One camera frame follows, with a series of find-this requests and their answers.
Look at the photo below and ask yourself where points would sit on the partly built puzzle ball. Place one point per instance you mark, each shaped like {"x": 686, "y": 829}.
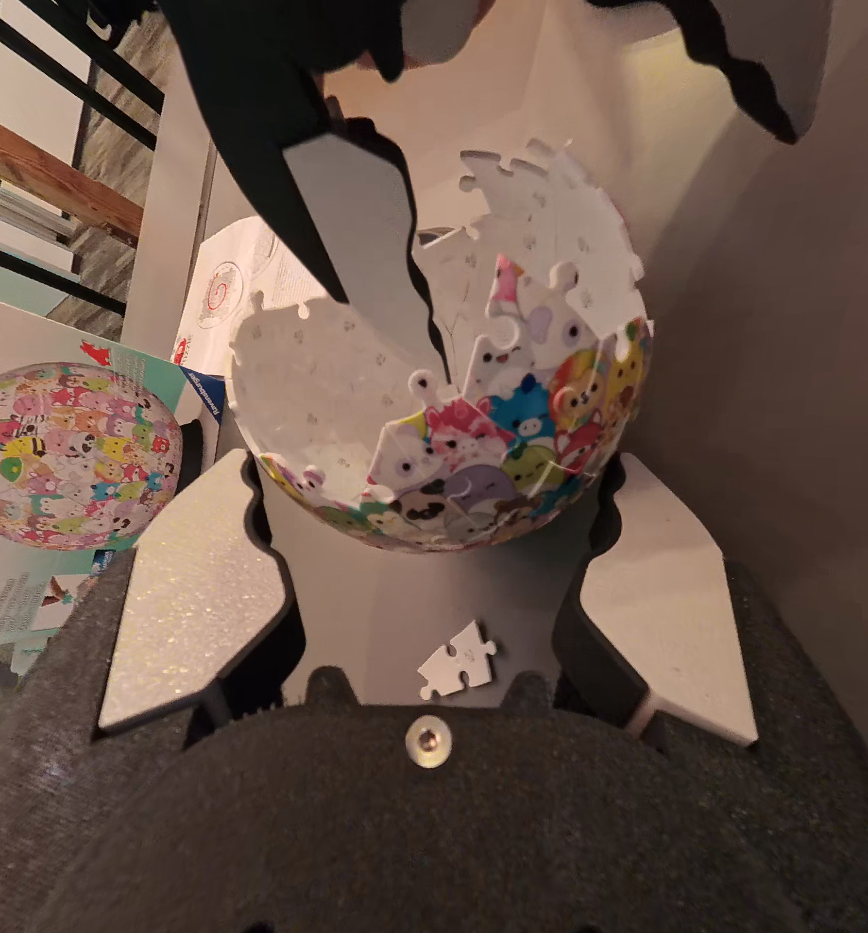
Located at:
{"x": 317, "y": 379}

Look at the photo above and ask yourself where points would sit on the printed puzzle box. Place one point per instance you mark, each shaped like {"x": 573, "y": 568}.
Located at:
{"x": 55, "y": 452}

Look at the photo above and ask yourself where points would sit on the black metal frame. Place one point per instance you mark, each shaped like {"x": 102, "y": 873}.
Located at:
{"x": 40, "y": 44}

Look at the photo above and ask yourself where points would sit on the folded instruction leaflet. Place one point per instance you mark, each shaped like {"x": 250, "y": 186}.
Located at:
{"x": 222, "y": 270}

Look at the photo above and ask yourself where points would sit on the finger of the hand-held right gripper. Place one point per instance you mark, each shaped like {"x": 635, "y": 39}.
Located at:
{"x": 798, "y": 44}
{"x": 353, "y": 204}

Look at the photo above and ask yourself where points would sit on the wooden bench plank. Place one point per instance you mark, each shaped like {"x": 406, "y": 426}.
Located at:
{"x": 55, "y": 175}

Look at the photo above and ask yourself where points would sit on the white puzzle piece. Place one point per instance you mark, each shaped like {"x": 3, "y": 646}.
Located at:
{"x": 455, "y": 660}

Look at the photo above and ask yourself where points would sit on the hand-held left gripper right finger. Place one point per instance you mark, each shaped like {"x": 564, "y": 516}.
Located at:
{"x": 667, "y": 619}

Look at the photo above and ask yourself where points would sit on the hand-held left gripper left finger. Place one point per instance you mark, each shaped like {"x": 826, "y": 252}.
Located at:
{"x": 193, "y": 619}

